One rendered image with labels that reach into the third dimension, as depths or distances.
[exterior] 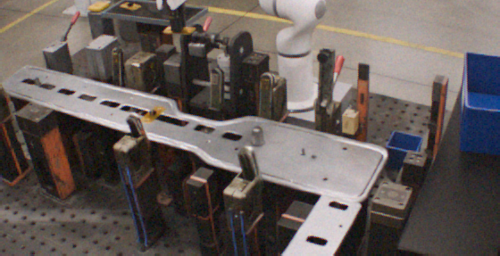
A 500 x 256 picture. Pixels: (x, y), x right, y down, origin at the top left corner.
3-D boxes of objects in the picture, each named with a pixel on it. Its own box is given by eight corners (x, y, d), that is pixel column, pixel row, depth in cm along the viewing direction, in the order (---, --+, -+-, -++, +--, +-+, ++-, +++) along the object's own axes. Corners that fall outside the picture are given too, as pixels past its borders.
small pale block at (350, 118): (337, 219, 163) (342, 115, 143) (342, 212, 166) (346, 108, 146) (348, 222, 162) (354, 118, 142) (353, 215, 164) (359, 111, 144)
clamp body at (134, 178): (129, 242, 161) (102, 147, 142) (152, 217, 170) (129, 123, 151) (154, 251, 157) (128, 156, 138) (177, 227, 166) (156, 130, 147)
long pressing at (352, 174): (-13, 94, 185) (-14, 90, 184) (29, 65, 201) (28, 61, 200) (362, 208, 125) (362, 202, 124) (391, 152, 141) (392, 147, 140)
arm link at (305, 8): (290, 39, 202) (285, -22, 189) (334, 52, 191) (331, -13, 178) (270, 53, 194) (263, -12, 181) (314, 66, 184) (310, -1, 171)
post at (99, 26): (106, 112, 223) (85, 12, 199) (117, 103, 228) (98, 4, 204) (120, 117, 219) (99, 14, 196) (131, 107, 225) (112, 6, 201)
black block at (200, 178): (192, 265, 152) (175, 185, 136) (212, 241, 160) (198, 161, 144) (217, 274, 149) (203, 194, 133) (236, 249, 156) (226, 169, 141)
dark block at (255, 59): (251, 178, 183) (241, 61, 160) (262, 166, 188) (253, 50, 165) (265, 182, 180) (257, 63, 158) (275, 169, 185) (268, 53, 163)
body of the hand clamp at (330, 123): (312, 207, 169) (312, 108, 150) (321, 194, 174) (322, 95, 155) (331, 211, 166) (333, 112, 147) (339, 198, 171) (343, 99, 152)
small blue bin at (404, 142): (383, 168, 181) (385, 146, 177) (392, 151, 188) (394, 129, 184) (413, 175, 177) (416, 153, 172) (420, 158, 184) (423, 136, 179)
